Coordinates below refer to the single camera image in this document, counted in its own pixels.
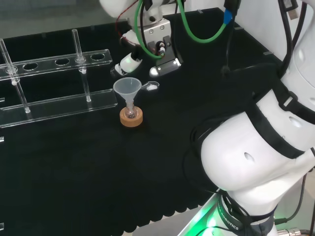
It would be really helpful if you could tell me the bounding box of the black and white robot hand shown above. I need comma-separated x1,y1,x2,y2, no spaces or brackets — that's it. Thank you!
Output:
110,19,184,77

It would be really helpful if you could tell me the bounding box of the clear weighing funnel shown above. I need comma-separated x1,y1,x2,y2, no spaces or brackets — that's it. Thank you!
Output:
140,81,160,92

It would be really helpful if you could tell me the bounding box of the clear plastic funnel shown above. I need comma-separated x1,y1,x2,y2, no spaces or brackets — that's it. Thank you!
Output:
113,77,142,109

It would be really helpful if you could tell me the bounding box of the clear acrylic funnel stand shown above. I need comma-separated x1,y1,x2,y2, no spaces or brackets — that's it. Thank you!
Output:
0,29,119,129

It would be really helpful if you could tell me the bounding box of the small round-bottom glass flask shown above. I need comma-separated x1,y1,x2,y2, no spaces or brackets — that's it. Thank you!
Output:
124,100,137,120

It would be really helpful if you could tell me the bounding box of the black bench cloth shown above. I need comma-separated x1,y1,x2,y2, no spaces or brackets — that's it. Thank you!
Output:
0,6,283,236

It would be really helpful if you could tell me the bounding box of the green cable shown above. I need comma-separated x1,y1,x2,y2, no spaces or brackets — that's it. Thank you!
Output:
136,0,234,60

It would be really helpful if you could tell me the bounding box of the thin red wire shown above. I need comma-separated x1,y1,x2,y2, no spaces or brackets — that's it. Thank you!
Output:
115,0,140,37

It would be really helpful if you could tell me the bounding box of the cork ring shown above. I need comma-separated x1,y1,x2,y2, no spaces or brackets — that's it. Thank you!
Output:
119,107,144,128

